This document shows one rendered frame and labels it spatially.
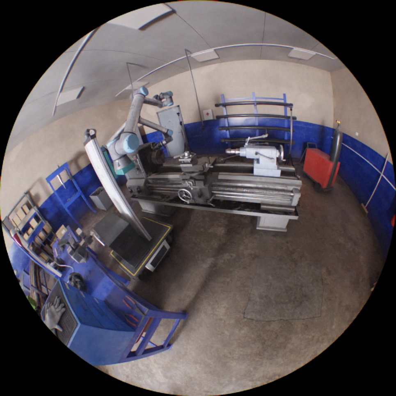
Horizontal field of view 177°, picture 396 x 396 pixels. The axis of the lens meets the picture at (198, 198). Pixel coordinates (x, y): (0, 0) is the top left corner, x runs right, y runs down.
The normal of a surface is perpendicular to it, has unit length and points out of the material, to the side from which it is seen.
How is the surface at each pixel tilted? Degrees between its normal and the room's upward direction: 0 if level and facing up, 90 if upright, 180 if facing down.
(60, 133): 90
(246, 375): 0
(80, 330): 90
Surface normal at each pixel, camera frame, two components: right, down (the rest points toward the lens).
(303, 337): -0.19, -0.78
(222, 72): -0.37, 0.62
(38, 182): 0.91, 0.08
